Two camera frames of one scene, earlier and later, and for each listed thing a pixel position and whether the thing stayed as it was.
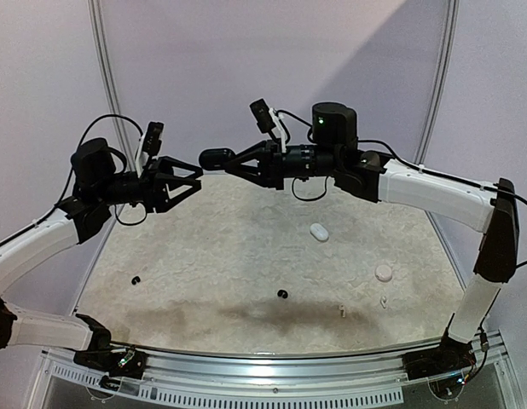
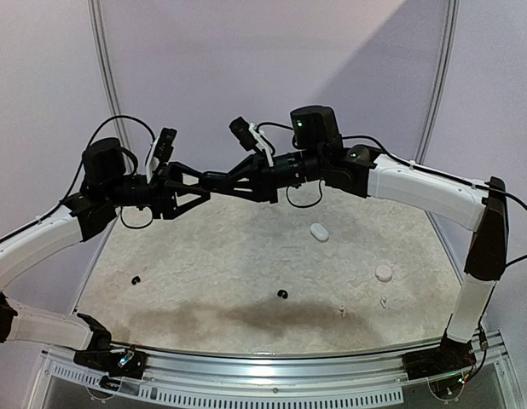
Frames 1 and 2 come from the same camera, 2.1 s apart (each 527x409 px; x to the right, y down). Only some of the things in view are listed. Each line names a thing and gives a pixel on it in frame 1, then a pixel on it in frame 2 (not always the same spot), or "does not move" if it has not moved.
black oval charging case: x=215 y=158 → x=215 y=181
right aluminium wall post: x=443 y=83 does not move
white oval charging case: x=319 y=232 does not move
